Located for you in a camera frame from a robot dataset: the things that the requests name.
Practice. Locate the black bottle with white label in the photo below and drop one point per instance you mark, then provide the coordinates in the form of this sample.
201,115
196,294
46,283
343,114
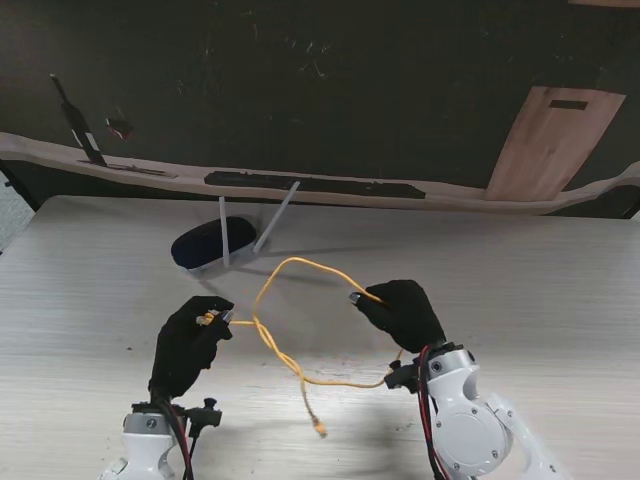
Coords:
80,125

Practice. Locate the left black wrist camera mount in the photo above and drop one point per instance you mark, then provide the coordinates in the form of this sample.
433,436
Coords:
205,412

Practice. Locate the small red black object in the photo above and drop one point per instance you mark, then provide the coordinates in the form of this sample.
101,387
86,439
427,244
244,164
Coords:
120,128

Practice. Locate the dark router with white antennas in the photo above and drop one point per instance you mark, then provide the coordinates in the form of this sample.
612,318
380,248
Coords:
205,245

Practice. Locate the right black gloved robot hand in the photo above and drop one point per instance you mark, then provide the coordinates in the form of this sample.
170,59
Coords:
407,315

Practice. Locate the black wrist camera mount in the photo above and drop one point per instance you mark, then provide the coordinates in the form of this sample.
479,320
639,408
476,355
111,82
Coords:
205,412
402,377

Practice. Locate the left black gloved robot hand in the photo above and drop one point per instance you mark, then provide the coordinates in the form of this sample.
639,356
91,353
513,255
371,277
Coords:
182,345

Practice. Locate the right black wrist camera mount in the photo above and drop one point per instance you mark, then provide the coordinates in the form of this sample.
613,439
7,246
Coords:
402,377

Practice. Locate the long black flat strip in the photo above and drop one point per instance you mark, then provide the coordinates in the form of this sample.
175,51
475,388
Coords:
310,182

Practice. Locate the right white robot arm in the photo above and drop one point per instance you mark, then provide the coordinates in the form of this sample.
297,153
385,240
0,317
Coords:
467,425

